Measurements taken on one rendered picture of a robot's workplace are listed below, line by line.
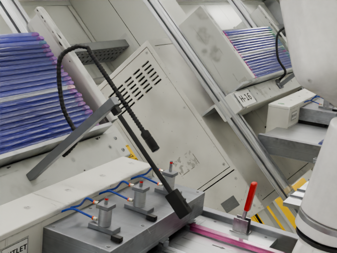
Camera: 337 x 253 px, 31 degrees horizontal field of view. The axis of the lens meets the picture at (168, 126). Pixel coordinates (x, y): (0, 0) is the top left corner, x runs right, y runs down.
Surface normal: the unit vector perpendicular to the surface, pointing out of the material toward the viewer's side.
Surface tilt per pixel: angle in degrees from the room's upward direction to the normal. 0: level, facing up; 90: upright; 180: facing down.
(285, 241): 90
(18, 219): 46
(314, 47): 74
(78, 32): 90
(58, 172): 90
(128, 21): 90
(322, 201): 79
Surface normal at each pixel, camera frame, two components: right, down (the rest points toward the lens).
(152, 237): 0.87, 0.21
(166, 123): -0.48, 0.18
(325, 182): -0.78, 0.01
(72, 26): 0.68, -0.55
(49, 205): 0.10, -0.96
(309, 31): -0.56, -0.15
